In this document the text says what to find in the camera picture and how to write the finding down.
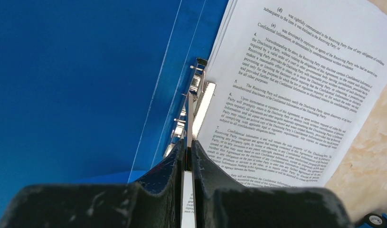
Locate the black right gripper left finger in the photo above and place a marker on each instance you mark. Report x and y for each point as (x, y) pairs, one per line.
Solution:
(152, 201)

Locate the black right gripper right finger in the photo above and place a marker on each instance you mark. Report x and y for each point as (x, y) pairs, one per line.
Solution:
(222, 202)

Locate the blue plastic file folder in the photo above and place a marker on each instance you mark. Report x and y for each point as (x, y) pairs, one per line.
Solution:
(89, 89)

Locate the white printed paper stack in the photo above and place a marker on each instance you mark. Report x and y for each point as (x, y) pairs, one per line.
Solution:
(291, 82)

